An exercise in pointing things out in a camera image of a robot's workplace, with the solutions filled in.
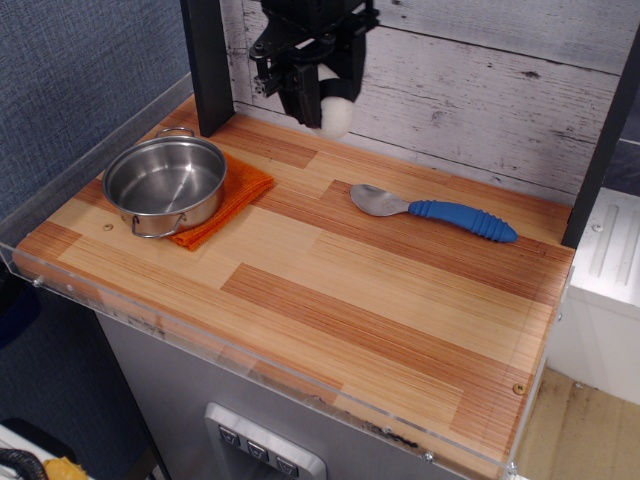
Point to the orange folded cloth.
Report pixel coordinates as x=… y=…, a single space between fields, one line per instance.
x=243 y=184

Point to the black vertical post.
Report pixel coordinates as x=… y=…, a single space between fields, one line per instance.
x=613 y=126
x=206 y=46

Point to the black left vertical post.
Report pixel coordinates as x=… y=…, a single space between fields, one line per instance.
x=206 y=46

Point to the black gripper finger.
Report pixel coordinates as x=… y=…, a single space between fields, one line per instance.
x=300 y=94
x=341 y=72

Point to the white ribbed box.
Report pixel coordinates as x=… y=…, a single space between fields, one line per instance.
x=595 y=339

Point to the yellow object bottom left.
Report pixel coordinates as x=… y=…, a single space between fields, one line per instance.
x=63 y=469

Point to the clear acrylic table guard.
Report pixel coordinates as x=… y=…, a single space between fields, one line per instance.
x=365 y=318

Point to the grey cabinet with button panel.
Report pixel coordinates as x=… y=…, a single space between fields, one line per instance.
x=217 y=411

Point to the blue handled metal spoon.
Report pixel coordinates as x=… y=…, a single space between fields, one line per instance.
x=381 y=203

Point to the black right vertical post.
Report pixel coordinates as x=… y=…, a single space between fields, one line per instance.
x=613 y=126

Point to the stainless steel pot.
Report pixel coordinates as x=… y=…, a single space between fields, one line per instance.
x=168 y=184

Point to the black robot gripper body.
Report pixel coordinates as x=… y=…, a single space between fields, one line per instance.
x=304 y=32

